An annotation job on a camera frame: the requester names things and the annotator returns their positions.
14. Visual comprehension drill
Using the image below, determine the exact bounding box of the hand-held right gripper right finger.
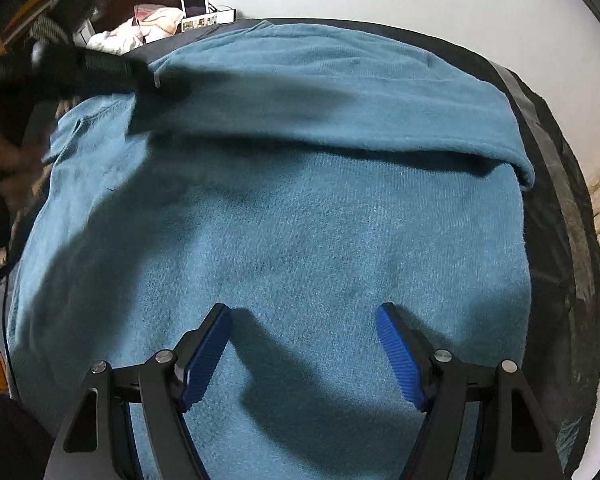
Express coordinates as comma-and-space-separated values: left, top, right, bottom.
375, 302, 566, 480

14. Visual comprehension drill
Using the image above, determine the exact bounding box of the person's left hand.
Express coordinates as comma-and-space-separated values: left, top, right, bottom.
0, 122, 53, 213

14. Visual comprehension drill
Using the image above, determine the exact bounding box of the white photo collage frame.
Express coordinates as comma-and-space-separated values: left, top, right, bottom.
180, 10, 238, 33

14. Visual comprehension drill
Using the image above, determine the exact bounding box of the pile of pink white clothes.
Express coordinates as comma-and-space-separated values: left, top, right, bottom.
87, 4, 181, 53

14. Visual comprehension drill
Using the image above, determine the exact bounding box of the teal knit sweater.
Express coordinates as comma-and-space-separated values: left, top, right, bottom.
5, 20, 536, 480

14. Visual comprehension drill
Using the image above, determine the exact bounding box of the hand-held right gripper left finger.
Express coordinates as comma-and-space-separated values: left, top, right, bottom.
45, 302, 231, 480

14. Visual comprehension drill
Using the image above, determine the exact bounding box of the clear tape strip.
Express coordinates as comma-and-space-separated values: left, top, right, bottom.
490, 60, 600, 311

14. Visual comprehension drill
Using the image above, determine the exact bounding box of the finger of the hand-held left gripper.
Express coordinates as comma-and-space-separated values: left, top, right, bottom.
130, 62, 192, 103

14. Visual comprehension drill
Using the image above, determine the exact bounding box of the black table cover cloth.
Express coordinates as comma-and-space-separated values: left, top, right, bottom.
120, 17, 600, 480

